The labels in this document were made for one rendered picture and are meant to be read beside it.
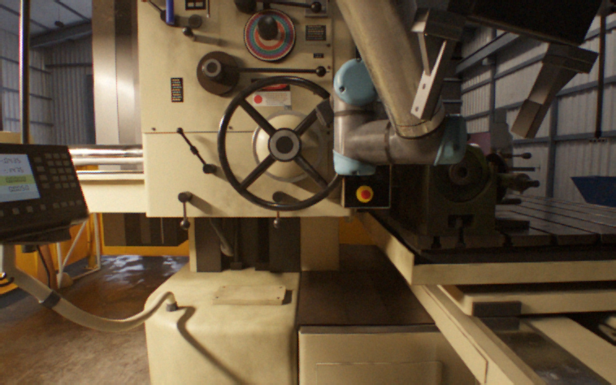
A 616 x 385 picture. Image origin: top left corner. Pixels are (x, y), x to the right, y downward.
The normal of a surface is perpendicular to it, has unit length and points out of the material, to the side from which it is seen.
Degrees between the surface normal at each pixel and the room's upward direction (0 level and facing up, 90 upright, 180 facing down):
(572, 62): 113
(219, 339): 90
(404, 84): 136
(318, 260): 90
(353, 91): 89
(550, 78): 83
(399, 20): 122
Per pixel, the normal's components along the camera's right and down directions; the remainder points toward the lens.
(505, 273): -0.01, 0.10
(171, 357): -0.35, 0.10
